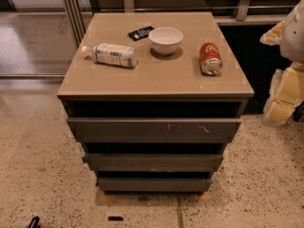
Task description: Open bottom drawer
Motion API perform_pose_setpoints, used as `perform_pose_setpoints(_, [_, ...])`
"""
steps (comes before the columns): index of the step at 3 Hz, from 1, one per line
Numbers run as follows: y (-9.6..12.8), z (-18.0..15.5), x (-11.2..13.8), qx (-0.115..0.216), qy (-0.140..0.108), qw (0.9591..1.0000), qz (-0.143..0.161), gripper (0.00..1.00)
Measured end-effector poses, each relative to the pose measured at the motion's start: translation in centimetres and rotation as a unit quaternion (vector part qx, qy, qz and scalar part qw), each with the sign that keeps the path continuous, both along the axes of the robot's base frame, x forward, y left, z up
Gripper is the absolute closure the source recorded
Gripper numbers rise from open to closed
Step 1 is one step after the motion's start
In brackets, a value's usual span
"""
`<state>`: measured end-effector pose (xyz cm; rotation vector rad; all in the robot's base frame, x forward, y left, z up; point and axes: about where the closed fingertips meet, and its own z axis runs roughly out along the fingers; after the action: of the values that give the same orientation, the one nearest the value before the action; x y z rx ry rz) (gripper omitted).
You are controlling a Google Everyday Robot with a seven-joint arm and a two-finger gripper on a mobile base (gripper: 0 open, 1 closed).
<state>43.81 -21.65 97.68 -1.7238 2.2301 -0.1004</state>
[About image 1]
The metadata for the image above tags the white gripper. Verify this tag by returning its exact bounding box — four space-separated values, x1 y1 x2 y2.
259 0 304 63

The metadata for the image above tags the grey drawer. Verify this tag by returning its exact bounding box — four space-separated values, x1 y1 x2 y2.
98 178 212 192
67 118 241 143
84 153 223 172

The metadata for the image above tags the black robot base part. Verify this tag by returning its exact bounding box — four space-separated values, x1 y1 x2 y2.
293 102 304 123

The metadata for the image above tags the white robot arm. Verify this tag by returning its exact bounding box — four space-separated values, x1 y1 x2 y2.
260 0 304 127

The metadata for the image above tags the grey drawer cabinet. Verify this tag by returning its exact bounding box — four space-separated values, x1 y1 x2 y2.
58 12 254 179

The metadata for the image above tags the red soda can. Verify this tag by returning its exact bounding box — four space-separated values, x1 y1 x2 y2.
199 43 222 76

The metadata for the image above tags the white ceramic bowl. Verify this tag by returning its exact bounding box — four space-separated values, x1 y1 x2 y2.
148 28 183 55

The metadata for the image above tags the black snack packet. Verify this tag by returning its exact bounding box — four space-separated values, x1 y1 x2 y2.
128 26 154 41

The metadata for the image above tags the clear plastic water bottle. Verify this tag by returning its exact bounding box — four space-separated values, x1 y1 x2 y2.
81 43 138 68

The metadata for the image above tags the black object floor corner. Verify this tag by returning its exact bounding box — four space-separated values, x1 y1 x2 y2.
28 217 41 228

